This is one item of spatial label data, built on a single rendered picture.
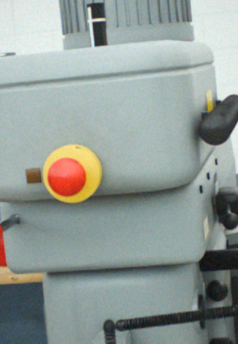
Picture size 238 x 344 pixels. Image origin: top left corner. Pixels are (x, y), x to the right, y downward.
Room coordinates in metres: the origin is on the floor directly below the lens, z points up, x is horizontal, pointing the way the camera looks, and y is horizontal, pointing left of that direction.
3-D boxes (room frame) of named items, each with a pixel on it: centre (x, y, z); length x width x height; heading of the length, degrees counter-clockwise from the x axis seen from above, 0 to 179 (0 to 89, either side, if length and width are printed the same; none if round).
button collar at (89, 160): (1.01, 0.05, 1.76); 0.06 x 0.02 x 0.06; 80
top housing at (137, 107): (1.25, 0.00, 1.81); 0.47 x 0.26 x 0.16; 170
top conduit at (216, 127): (1.25, -0.14, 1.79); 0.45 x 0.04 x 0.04; 170
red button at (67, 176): (0.99, 0.05, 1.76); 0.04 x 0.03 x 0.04; 80
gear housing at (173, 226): (1.28, 0.00, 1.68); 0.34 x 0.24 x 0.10; 170
